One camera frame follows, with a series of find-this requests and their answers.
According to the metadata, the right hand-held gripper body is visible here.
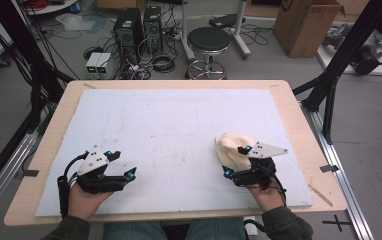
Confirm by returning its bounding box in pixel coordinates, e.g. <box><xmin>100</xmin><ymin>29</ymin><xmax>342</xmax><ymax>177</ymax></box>
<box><xmin>231</xmin><ymin>141</ymin><xmax>289</xmax><ymax>192</ymax></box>

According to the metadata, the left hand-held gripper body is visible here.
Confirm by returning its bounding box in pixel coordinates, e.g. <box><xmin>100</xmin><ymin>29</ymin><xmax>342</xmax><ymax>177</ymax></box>
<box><xmin>76</xmin><ymin>145</ymin><xmax>128</xmax><ymax>195</ymax></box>

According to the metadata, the cream cloth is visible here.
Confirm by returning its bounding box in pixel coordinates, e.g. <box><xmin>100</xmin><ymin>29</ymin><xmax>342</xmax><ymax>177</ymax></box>
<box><xmin>214</xmin><ymin>132</ymin><xmax>257</xmax><ymax>173</ymax></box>

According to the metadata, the person's right hand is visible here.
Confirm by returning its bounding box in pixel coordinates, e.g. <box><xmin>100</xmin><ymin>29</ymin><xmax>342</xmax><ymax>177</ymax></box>
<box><xmin>245</xmin><ymin>178</ymin><xmax>287</xmax><ymax>214</ymax></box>

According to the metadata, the person's left hand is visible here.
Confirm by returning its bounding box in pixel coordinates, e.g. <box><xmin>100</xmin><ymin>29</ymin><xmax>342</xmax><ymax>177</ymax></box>
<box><xmin>67</xmin><ymin>182</ymin><xmax>114</xmax><ymax>222</ymax></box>

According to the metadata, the person's left leg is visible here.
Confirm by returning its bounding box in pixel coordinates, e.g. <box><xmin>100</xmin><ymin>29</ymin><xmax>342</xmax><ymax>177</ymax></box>
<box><xmin>102</xmin><ymin>221</ymin><xmax>164</xmax><ymax>240</ymax></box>

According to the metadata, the person's leg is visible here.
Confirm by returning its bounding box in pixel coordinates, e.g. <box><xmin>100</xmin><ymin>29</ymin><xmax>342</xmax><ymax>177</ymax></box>
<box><xmin>102</xmin><ymin>221</ymin><xmax>164</xmax><ymax>240</ymax></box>
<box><xmin>184</xmin><ymin>217</ymin><xmax>248</xmax><ymax>240</ymax></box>

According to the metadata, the person's right leg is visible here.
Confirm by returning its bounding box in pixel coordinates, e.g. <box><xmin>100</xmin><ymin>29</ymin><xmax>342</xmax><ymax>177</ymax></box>
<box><xmin>184</xmin><ymin>217</ymin><xmax>248</xmax><ymax>240</ymax></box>

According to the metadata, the white foam mat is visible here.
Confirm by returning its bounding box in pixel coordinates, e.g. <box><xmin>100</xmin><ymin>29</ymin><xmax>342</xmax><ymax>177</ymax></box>
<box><xmin>34</xmin><ymin>88</ymin><xmax>314</xmax><ymax>218</ymax></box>

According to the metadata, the white power supply unit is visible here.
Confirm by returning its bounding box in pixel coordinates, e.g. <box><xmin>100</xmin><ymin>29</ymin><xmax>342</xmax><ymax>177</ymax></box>
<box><xmin>95</xmin><ymin>52</ymin><xmax>113</xmax><ymax>75</ymax></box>
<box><xmin>85</xmin><ymin>52</ymin><xmax>103</xmax><ymax>75</ymax></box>

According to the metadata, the black tape cross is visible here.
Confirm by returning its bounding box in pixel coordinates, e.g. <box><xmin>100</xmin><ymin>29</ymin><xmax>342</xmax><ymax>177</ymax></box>
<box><xmin>321</xmin><ymin>214</ymin><xmax>352</xmax><ymax>233</ymax></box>

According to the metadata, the white metal stand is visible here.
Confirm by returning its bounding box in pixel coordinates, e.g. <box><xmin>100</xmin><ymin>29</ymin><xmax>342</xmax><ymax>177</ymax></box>
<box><xmin>178</xmin><ymin>0</ymin><xmax>253</xmax><ymax>64</ymax></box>

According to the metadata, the black round stool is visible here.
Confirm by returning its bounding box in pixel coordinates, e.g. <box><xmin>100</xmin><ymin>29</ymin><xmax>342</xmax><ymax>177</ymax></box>
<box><xmin>184</xmin><ymin>26</ymin><xmax>233</xmax><ymax>81</ymax></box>

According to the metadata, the large black computer tower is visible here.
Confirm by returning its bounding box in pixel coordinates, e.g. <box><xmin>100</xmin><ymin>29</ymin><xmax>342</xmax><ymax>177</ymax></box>
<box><xmin>112</xmin><ymin>7</ymin><xmax>144</xmax><ymax>65</ymax></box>

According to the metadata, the black flat device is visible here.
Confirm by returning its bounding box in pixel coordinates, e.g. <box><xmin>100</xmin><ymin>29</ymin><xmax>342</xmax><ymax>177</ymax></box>
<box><xmin>208</xmin><ymin>13</ymin><xmax>247</xmax><ymax>30</ymax></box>

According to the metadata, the slim black computer tower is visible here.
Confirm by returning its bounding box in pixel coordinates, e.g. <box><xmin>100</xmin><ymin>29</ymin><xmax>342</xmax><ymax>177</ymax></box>
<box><xmin>142</xmin><ymin>5</ymin><xmax>164</xmax><ymax>55</ymax></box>

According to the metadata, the brown cardboard box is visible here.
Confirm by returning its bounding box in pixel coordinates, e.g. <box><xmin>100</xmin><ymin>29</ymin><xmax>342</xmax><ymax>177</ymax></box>
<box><xmin>272</xmin><ymin>0</ymin><xmax>347</xmax><ymax>59</ymax></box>

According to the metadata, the clear plastic sheet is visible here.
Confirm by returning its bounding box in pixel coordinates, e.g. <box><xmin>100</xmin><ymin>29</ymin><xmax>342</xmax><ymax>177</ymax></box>
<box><xmin>55</xmin><ymin>13</ymin><xmax>109</xmax><ymax>33</ymax></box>

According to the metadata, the white round table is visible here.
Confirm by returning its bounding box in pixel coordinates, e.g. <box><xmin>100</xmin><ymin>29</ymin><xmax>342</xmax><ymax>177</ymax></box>
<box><xmin>23</xmin><ymin>0</ymin><xmax>80</xmax><ymax>16</ymax></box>

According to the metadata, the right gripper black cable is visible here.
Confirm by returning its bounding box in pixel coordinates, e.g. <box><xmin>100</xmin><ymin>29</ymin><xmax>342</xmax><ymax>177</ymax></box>
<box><xmin>258</xmin><ymin>164</ymin><xmax>288</xmax><ymax>206</ymax></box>

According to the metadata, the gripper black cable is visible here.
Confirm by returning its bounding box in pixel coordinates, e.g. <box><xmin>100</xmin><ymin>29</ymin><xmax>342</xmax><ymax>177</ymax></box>
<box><xmin>258</xmin><ymin>164</ymin><xmax>288</xmax><ymax>206</ymax></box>
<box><xmin>56</xmin><ymin>150</ymin><xmax>90</xmax><ymax>220</ymax></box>

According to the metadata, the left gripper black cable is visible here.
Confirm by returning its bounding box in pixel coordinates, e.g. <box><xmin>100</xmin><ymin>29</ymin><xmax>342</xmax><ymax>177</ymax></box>
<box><xmin>56</xmin><ymin>150</ymin><xmax>90</xmax><ymax>220</ymax></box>

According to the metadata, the aluminium rail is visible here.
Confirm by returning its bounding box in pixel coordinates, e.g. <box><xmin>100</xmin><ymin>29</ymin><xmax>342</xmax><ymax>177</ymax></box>
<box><xmin>0</xmin><ymin>132</ymin><xmax>41</xmax><ymax>228</ymax></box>
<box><xmin>300</xmin><ymin>101</ymin><xmax>375</xmax><ymax>240</ymax></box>

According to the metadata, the black cable coil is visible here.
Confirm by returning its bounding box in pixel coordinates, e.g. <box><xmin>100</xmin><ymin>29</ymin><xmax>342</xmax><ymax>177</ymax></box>
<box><xmin>150</xmin><ymin>52</ymin><xmax>177</xmax><ymax>74</ymax></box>

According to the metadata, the black metal frame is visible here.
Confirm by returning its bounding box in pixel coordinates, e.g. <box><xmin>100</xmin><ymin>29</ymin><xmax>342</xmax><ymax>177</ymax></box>
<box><xmin>292</xmin><ymin>0</ymin><xmax>382</xmax><ymax>145</ymax></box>

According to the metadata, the black frame with cables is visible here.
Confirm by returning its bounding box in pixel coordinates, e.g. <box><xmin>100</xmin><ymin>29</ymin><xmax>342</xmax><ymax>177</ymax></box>
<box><xmin>0</xmin><ymin>0</ymin><xmax>77</xmax><ymax>134</ymax></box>

